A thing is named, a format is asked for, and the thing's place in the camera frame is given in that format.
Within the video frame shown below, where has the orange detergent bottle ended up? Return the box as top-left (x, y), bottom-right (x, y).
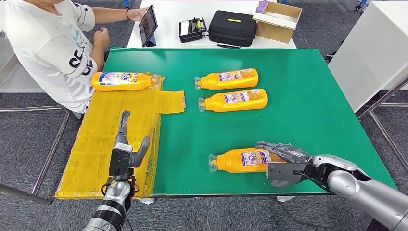
top-left (91, 71), bottom-right (161, 92)
top-left (198, 89), bottom-right (268, 113)
top-left (194, 68), bottom-right (259, 91)
top-left (208, 147), bottom-right (287, 175)

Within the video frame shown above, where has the person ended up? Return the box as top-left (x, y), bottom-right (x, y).
top-left (3, 0), bottom-right (149, 114)

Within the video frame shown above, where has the grey metal tube frame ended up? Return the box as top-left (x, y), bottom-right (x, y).
top-left (0, 103), bottom-right (80, 206)

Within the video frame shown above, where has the person's right hand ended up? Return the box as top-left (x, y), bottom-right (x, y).
top-left (93, 27), bottom-right (111, 49)

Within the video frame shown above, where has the black carrying case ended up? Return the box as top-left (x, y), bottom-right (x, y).
top-left (208, 10), bottom-right (258, 49)

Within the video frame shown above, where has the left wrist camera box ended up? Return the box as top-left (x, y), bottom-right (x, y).
top-left (109, 142), bottom-right (133, 177)

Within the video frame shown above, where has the black remote controller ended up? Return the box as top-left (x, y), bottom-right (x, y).
top-left (178, 17), bottom-right (209, 44)

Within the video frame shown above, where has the white cabinet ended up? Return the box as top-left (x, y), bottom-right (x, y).
top-left (327, 0), bottom-right (408, 113)

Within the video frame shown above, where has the black rounded object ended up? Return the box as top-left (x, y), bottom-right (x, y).
top-left (366, 219), bottom-right (394, 231)

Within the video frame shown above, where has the person's left hand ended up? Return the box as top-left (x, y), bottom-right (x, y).
top-left (129, 7), bottom-right (149, 22)

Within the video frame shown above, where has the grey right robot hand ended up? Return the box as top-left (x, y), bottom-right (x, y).
top-left (255, 141), bottom-right (312, 189)

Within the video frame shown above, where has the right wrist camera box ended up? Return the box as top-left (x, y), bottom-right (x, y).
top-left (265, 161), bottom-right (309, 183)

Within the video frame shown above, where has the black tablet on stand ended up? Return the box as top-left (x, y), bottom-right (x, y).
top-left (139, 4), bottom-right (159, 48)

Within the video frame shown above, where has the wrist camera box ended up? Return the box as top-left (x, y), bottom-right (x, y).
top-left (109, 142), bottom-right (133, 177)
top-left (265, 161), bottom-right (309, 183)

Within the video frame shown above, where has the purple packet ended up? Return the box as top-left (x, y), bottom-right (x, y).
top-left (255, 0), bottom-right (270, 14)

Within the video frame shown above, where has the grey metal table frame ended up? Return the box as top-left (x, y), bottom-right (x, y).
top-left (356, 76), bottom-right (408, 178)

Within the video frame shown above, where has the brown cardboard box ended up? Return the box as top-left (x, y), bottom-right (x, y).
top-left (252, 1), bottom-right (303, 44)

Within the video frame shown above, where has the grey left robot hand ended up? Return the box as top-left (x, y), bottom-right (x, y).
top-left (114, 110), bottom-right (152, 168)

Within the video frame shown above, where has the yellow taped plastic sheet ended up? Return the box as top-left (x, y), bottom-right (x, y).
top-left (53, 72), bottom-right (187, 201)

